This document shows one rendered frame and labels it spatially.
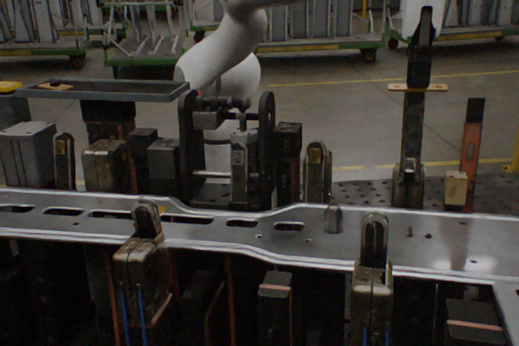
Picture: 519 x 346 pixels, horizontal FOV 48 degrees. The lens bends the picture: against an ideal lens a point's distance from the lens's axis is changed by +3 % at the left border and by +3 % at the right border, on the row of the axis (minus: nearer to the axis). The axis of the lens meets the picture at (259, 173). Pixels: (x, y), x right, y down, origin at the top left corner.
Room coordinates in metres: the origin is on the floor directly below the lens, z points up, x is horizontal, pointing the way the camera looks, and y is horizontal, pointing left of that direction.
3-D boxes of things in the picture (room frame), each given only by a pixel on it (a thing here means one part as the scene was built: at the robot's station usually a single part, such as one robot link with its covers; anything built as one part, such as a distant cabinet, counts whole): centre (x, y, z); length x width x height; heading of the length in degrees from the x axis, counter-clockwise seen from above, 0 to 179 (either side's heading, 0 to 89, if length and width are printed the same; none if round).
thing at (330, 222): (0.88, -0.13, 1.02); 0.03 x 0.03 x 0.07
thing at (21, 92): (1.33, 0.36, 1.16); 0.37 x 0.14 x 0.02; 77
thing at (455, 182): (0.95, -0.35, 0.88); 0.04 x 0.04 x 0.36; 77
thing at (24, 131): (1.19, 0.49, 0.90); 0.13 x 0.10 x 0.41; 167
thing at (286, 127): (1.11, -0.06, 0.91); 0.07 x 0.05 x 0.42; 167
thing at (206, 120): (1.13, 0.06, 0.94); 0.18 x 0.13 x 0.49; 77
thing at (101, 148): (1.14, 0.33, 0.89); 0.13 x 0.11 x 0.38; 167
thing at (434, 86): (0.85, -0.24, 1.26); 0.08 x 0.04 x 0.01; 77
